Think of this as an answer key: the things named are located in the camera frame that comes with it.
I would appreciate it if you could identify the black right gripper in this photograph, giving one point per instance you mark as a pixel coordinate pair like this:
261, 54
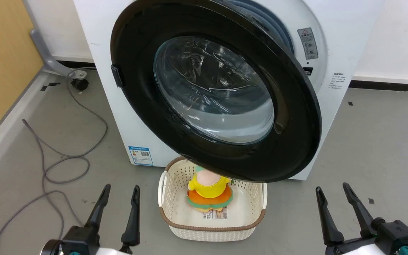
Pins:
388, 237

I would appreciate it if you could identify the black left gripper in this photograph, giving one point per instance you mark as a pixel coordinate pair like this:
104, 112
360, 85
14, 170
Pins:
80, 241

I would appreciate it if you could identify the black round washing machine door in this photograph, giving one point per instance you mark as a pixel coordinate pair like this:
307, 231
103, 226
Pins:
154, 117

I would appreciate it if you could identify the white front-load washing machine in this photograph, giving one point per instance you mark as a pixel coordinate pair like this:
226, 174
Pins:
338, 42

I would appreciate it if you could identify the blue energy label sticker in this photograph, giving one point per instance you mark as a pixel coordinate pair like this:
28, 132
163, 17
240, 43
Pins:
141, 156

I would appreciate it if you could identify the white plastic laundry basket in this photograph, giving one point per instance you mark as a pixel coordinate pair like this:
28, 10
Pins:
190, 219

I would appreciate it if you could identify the yellow orange plush doll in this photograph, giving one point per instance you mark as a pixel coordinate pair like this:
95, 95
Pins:
211, 189

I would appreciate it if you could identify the grey warning label sticker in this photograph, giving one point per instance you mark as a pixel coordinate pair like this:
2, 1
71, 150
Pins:
307, 43

